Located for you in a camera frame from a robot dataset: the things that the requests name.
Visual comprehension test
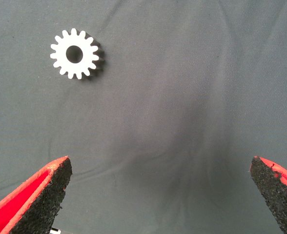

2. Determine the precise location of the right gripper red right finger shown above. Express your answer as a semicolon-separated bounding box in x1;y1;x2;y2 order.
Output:
250;156;287;234

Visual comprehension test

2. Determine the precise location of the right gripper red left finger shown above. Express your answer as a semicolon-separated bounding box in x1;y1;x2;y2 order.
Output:
0;156;73;234

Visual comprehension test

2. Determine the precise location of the small steel planetary gear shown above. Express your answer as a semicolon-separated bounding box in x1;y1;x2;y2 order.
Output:
49;28;105;82

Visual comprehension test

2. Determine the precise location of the dark grey table cloth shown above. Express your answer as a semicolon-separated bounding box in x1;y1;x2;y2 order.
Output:
0;0;287;234

